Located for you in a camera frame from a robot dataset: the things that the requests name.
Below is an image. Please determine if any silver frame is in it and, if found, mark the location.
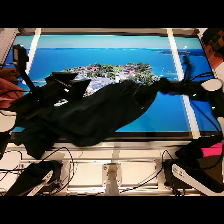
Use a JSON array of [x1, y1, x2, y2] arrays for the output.
[[0, 139, 224, 197]]

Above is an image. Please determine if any pink garment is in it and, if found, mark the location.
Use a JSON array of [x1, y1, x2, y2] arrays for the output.
[[201, 142, 224, 159]]

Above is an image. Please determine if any black garment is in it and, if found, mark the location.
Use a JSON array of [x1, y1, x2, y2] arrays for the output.
[[174, 134, 224, 162], [13, 79, 159, 160]]

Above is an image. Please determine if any checked garment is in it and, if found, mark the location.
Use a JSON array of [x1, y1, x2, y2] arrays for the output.
[[201, 28, 224, 65]]

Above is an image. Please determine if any black cable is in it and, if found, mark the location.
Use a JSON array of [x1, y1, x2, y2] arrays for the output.
[[39, 145, 76, 193], [119, 148, 173, 195]]

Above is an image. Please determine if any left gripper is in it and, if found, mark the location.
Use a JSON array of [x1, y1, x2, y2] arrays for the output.
[[31, 71, 92, 105]]

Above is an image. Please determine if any brown garment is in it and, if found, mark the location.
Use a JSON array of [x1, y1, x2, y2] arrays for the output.
[[0, 67, 26, 110]]

